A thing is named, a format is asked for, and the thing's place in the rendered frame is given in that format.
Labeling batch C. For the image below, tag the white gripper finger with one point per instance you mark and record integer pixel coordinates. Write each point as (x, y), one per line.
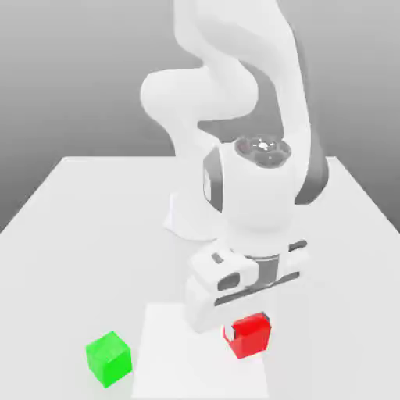
(229, 333)
(267, 318)

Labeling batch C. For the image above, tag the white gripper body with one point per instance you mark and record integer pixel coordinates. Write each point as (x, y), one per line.
(203, 309)

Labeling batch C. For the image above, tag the small red cube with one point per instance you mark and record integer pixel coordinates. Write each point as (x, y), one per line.
(251, 339)

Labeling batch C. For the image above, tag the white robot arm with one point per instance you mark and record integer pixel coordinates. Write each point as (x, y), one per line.
(262, 193)

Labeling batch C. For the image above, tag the small green cube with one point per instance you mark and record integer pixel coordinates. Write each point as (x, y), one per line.
(109, 359)

